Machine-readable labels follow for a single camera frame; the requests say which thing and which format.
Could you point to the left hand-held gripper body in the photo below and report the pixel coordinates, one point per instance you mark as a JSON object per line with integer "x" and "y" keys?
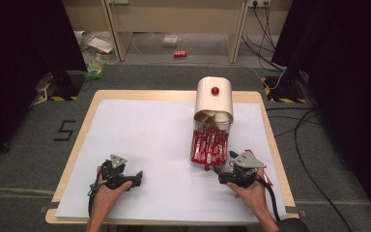
{"x": 114, "y": 174}

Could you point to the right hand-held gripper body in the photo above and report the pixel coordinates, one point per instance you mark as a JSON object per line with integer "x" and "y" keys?
{"x": 246, "y": 161}

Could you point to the clear canister with white lid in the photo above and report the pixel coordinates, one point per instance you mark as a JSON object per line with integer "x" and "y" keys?
{"x": 214, "y": 100}

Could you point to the person's left hand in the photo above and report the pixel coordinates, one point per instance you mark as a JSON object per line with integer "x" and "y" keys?
{"x": 104, "y": 198}

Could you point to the person's right hand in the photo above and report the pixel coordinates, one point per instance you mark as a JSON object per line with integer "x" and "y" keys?
{"x": 254, "y": 196}

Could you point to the bundle of red stick packets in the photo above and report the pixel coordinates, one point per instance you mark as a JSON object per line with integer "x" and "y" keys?
{"x": 207, "y": 148}

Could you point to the white paper cup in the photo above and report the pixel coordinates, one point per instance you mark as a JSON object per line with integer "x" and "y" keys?
{"x": 222, "y": 119}

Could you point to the white table sheet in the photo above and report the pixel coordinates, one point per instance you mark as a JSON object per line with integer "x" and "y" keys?
{"x": 154, "y": 145}

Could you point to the brown paper cup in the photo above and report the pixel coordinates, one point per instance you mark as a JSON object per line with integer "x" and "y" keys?
{"x": 203, "y": 118}

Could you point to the stand base with hazard tape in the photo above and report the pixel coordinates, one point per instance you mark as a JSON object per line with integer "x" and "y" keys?
{"x": 62, "y": 87}
{"x": 281, "y": 90}

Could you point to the black rounded object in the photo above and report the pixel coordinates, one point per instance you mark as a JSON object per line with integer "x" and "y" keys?
{"x": 292, "y": 225}

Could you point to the wooden table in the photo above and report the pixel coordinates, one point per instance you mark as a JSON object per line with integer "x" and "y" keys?
{"x": 141, "y": 94}

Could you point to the green plastic bag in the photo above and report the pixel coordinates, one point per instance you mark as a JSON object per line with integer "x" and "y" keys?
{"x": 95, "y": 69}

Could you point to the red drink can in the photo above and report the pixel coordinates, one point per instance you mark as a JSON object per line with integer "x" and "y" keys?
{"x": 180, "y": 53}

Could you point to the clear plastic food box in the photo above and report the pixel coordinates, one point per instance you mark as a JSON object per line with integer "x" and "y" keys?
{"x": 171, "y": 40}

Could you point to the pile of white packaging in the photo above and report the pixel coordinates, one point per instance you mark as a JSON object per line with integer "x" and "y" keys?
{"x": 98, "y": 43}

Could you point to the black curtain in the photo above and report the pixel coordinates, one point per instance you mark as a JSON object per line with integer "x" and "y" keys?
{"x": 351, "y": 80}
{"x": 19, "y": 64}

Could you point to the beige wooden desk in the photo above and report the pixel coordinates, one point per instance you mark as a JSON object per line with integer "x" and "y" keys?
{"x": 174, "y": 16}

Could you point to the white wall socket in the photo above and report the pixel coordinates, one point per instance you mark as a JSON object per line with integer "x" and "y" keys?
{"x": 260, "y": 2}

